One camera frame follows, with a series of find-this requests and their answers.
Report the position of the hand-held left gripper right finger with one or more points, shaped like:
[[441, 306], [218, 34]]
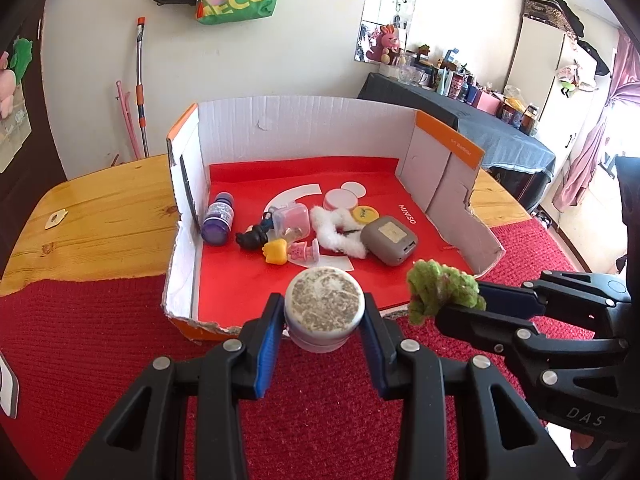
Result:
[[372, 350]]

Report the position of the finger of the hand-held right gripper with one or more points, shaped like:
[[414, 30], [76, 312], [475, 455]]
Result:
[[480, 330], [505, 297]]

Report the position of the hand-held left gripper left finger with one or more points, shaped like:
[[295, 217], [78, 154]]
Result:
[[265, 355]]

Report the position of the green knit scrunchie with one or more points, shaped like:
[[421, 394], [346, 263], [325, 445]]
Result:
[[440, 285]]

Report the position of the white round jar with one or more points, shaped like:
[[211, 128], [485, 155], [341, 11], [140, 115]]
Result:
[[325, 305]]

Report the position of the pink toy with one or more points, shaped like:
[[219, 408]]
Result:
[[300, 251]]

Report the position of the grey case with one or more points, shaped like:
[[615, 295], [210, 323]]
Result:
[[385, 240]]

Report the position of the dark-haired figurine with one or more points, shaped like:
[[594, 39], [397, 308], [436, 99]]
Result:
[[250, 237]]

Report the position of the white fluffy scrunchie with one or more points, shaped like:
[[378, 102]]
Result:
[[327, 232]]

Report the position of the clear plastic container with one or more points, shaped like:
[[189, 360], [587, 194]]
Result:
[[290, 220]]

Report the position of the purple bottle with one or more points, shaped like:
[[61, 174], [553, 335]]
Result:
[[218, 217]]

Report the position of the white round lids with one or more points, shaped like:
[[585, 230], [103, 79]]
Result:
[[340, 199]]

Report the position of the orange cardboard box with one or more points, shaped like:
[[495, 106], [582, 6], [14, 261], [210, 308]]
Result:
[[310, 125]]

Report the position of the person's right hand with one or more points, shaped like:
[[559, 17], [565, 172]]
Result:
[[581, 442]]

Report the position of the pink curtain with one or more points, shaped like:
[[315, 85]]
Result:
[[585, 160]]

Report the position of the side table with dark cloth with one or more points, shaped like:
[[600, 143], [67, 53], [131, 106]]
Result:
[[480, 135]]

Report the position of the red knitted blanket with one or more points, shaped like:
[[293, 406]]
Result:
[[75, 360]]

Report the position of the cluster of bottles and cups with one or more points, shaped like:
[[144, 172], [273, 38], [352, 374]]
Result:
[[465, 90]]

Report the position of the green and black hanging plush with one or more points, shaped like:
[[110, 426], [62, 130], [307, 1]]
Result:
[[572, 80]]

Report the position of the white cabinet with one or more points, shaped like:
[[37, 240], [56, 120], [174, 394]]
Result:
[[545, 60]]

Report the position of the small wooden tag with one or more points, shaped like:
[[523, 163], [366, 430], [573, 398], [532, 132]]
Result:
[[56, 218]]

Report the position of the white and blue device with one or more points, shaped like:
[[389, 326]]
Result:
[[7, 385]]

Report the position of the pink bunny plush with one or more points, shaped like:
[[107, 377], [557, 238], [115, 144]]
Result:
[[387, 42]]

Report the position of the dark patterned bag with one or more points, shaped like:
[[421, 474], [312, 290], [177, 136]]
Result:
[[550, 12]]

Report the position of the silver and orange mop pole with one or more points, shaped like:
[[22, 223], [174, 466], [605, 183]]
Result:
[[141, 85]]

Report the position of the dark brown door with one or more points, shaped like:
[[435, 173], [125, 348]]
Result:
[[45, 135]]

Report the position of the beige cloth pouch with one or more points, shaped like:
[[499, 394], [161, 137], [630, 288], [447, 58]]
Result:
[[15, 140]]

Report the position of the pale pink plush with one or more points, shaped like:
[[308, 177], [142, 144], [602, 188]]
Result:
[[6, 92]]

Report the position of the pink pig plush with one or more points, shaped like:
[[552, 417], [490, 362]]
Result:
[[3, 60]]

